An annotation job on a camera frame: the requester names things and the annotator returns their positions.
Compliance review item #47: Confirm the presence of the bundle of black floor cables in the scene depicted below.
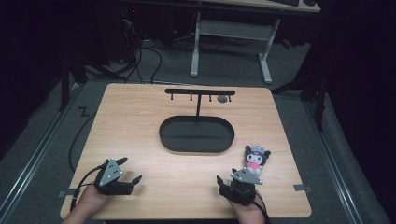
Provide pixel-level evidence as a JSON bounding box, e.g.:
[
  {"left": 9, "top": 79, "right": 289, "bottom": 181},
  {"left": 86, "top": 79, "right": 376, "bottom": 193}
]
[{"left": 111, "top": 38, "right": 163, "bottom": 86}]

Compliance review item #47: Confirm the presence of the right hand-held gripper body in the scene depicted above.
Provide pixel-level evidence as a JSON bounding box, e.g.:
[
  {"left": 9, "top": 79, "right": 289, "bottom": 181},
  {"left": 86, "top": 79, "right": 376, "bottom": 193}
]
[{"left": 218, "top": 168, "right": 264, "bottom": 206}]

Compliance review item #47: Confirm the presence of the black floor cable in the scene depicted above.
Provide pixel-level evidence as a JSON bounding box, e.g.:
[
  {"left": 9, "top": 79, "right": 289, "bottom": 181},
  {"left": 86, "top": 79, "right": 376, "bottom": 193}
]
[{"left": 68, "top": 106, "right": 98, "bottom": 174}]

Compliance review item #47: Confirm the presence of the black metal stand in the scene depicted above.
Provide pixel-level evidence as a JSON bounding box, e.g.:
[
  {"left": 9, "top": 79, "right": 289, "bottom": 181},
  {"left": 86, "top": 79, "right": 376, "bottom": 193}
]
[
  {"left": 270, "top": 69, "right": 329, "bottom": 133},
  {"left": 58, "top": 54, "right": 90, "bottom": 112}
]

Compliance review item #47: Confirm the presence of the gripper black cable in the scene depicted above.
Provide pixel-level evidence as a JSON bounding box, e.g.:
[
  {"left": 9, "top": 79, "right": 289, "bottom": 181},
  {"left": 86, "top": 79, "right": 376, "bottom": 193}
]
[
  {"left": 69, "top": 163, "right": 108, "bottom": 213},
  {"left": 251, "top": 189, "right": 273, "bottom": 224}
]

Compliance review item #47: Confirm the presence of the metal floor rail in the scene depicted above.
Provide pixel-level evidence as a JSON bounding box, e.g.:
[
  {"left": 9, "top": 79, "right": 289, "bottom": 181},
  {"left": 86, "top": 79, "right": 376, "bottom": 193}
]
[
  {"left": 303, "top": 99, "right": 364, "bottom": 224},
  {"left": 0, "top": 83, "right": 82, "bottom": 217}
]

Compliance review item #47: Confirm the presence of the white metal frame desk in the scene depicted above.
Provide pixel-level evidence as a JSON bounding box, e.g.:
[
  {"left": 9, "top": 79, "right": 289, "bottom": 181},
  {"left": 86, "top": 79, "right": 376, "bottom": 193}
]
[{"left": 190, "top": 0, "right": 321, "bottom": 85}]

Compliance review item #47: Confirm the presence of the black hook rack with tray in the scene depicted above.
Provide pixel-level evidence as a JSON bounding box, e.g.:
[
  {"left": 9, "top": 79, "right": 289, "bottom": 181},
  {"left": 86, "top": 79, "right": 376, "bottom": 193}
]
[{"left": 158, "top": 88, "right": 236, "bottom": 154}]

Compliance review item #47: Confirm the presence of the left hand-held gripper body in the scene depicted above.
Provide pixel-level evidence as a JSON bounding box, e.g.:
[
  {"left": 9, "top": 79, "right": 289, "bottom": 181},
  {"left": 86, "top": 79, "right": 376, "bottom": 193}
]
[{"left": 93, "top": 158, "right": 135, "bottom": 197}]

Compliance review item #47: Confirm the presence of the grey tape strip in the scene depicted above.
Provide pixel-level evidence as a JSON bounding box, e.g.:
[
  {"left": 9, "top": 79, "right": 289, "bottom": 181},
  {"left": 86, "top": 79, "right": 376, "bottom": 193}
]
[
  {"left": 293, "top": 183, "right": 313, "bottom": 192},
  {"left": 57, "top": 188, "right": 78, "bottom": 199}
]

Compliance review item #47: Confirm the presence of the person's left hand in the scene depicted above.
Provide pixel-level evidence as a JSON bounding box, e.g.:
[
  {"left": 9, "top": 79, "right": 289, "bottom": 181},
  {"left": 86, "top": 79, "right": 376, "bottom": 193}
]
[{"left": 73, "top": 185, "right": 110, "bottom": 217}]

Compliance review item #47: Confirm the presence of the black computer tower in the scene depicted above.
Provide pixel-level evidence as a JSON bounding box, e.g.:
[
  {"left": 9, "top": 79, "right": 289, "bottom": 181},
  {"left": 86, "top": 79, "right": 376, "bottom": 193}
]
[{"left": 116, "top": 5, "right": 142, "bottom": 63}]

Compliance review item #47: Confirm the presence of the black and pink plush toy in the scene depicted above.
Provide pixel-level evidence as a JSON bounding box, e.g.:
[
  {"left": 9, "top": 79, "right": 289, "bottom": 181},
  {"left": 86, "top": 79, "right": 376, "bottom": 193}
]
[{"left": 244, "top": 145, "right": 272, "bottom": 177}]

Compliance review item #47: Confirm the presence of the person's right hand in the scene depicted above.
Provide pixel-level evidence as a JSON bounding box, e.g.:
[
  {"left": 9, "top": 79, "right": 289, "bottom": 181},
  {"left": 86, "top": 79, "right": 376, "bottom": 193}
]
[{"left": 228, "top": 195, "right": 266, "bottom": 224}]

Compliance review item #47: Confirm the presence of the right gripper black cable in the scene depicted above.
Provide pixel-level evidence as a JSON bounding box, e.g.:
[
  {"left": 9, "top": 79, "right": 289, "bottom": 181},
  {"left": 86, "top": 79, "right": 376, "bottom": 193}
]
[{"left": 251, "top": 189, "right": 273, "bottom": 224}]

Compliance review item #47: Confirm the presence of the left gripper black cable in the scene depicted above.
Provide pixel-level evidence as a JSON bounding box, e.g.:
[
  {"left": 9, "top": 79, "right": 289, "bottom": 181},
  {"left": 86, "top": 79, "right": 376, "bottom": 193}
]
[{"left": 69, "top": 163, "right": 108, "bottom": 213}]

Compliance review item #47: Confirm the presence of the black keyboard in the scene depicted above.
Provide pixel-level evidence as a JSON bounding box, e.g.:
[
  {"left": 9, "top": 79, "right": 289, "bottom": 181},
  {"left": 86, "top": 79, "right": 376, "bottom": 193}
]
[{"left": 269, "top": 0, "right": 301, "bottom": 7}]

